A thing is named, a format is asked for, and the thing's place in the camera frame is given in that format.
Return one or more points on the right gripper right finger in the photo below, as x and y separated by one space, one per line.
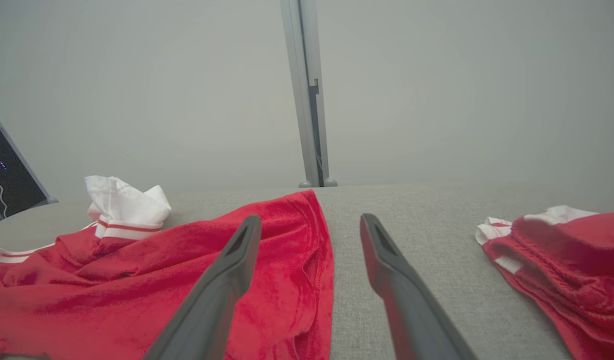
412 315

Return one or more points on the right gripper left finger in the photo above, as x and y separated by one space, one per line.
207 310

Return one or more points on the red jersey with number 23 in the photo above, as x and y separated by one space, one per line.
112 290

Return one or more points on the red shorts with white stripe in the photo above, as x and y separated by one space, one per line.
577 270

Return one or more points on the grey fabric upholstered table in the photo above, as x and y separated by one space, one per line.
412 210

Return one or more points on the black equipment panel with lights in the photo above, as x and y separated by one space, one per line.
12 185

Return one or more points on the grey cylindrical post foot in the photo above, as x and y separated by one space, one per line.
305 183
330 181

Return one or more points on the grey metal partition post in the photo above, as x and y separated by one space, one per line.
303 75

